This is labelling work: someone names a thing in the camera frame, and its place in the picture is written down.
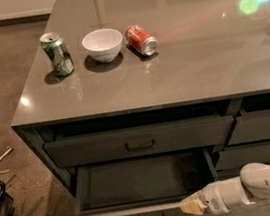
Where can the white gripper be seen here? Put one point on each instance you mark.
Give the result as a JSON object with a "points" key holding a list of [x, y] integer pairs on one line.
{"points": [[213, 196]]}

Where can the white bowl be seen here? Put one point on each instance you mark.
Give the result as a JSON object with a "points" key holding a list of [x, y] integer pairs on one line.
{"points": [[103, 45]]}

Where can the dark counter cabinet frame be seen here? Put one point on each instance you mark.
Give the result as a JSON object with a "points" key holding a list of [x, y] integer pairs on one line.
{"points": [[37, 135]]}

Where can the green soda can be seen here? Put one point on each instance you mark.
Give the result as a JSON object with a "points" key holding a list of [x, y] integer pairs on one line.
{"points": [[56, 50]]}

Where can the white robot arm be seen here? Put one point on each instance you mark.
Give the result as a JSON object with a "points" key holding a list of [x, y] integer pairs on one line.
{"points": [[251, 189]]}

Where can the red soda can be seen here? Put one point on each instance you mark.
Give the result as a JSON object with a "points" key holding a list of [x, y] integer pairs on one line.
{"points": [[140, 39]]}

